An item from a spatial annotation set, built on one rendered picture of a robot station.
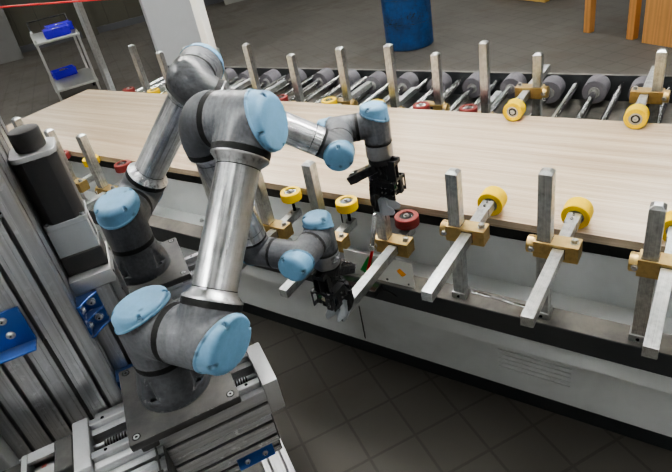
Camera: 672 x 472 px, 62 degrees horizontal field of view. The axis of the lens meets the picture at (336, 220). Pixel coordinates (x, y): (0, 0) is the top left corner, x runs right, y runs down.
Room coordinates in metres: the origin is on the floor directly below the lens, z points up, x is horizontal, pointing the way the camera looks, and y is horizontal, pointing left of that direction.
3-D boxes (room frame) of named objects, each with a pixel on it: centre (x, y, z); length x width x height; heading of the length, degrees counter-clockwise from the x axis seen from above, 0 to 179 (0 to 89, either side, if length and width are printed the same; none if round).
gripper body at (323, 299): (1.19, 0.05, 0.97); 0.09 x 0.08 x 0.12; 142
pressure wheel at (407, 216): (1.55, -0.23, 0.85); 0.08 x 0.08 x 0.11
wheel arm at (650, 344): (0.98, -0.73, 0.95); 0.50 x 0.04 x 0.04; 142
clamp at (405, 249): (1.49, -0.16, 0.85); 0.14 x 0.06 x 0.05; 52
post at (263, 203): (1.81, 0.25, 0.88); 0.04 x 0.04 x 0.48; 52
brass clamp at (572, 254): (1.18, -0.56, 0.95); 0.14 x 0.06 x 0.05; 52
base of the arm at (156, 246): (1.34, 0.56, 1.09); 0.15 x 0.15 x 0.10
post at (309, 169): (1.66, 0.05, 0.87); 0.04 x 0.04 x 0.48; 52
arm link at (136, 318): (0.87, 0.39, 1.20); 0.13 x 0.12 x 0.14; 59
